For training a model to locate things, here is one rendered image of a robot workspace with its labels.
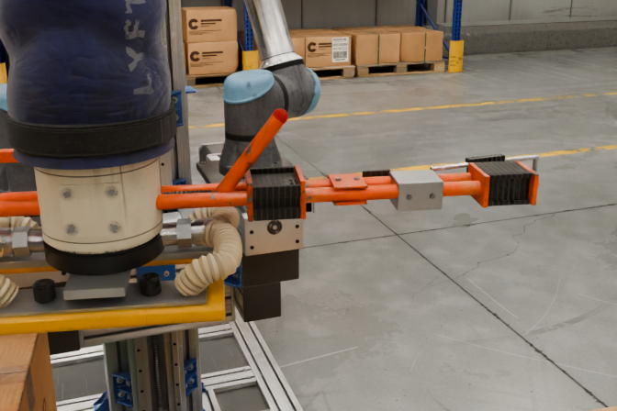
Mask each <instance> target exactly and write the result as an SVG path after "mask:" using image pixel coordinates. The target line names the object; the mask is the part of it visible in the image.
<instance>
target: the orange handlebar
mask: <svg viewBox="0 0 617 411"><path fill-rule="evenodd" d="M13 150H14V149H1V150H0V163H9V162H19V161H17V160H15V159H14V157H13ZM437 175H438V176H439V177H440V178H441V179H442V180H443V196H458V195H477V194H480V193H481V183H480V181H472V175H471V173H470V172H461V173H440V174H437ZM328 177H329V179H311V180H305V181H306V203H320V202H333V204H334V205H335V206H355V205H367V202H366V200H379V199H397V198H398V195H399V192H398V187H397V185H396V184H391V178H390V176H376V177H362V176H361V174H360V173H345V174H328ZM218 185H219V183H204V184H182V185H161V193H162V194H159V195H158V196H157V199H156V208H157V209H158V210H164V209H183V208H203V207H223V206H246V205H247V191H246V188H245V183H238V184H237V186H236V187H235V188H234V190H233V191H232V192H214V190H215V189H216V188H217V186H218ZM193 190H194V191H196V190H198V191H200V190H203V191H205V190H207V191H208V190H211V191H212V193H192V194H163V192H166V193H167V192H168V191H169V192H170V193H171V192H172V191H173V192H175V191H177V192H180V191H182V192H183V191H191V192H192V191H193ZM26 216H40V210H39V200H38V193H37V191H32V192H10V193H2V194H0V217H26Z"/></svg>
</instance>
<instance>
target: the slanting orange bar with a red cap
mask: <svg viewBox="0 0 617 411"><path fill-rule="evenodd" d="M287 119H288V114H287V111H285V109H283V108H277V109H276V110H275V111H274V112H273V114H272V115H271V116H270V117H269V119H268V120H267V121H266V123H265V124H264V125H263V127H262V128H261V129H260V131H259V132H258V133H257V135H256V136H255V137H254V139H253V140H252V142H251V143H250V144H249V146H248V147H247V148H246V149H245V151H244V152H243V153H242V155H241V156H240V158H239V159H238V160H237V161H236V162H235V163H234V165H233V166H232V167H231V169H230V170H229V171H228V173H227V174H226V175H225V177H224V178H223V179H222V181H221V182H220V183H219V185H218V186H217V188H216V189H215V190H214V192H232V191H233V190H234V188H235V187H236V186H237V184H238V183H239V182H240V181H241V179H242V178H243V176H244V175H245V174H246V172H248V171H249V169H250V168H251V167H252V165H253V164H254V163H255V161H256V160H257V159H258V157H259V156H260V155H261V153H262V152H263V151H264V149H265V148H266V147H267V145H268V144H269V143H270V141H271V140H272V139H273V138H274V136H275V135H276V133H277V132H278V131H279V129H280V128H281V127H282V126H283V125H284V124H285V123H286V122H287Z"/></svg>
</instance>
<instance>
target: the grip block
mask: <svg viewBox="0 0 617 411"><path fill-rule="evenodd" d="M244 182H245V188H246V191H247V206H246V211H247V217H248V221H249V222H253V221H262V220H280V219H299V218H301V219H306V181H305V178H304V176H303V174H302V171H301V170H300V167H299V165H295V166H294V167H293V166H282V167H259V168H250V169H249V171H248V172H246V174H245V175H244Z"/></svg>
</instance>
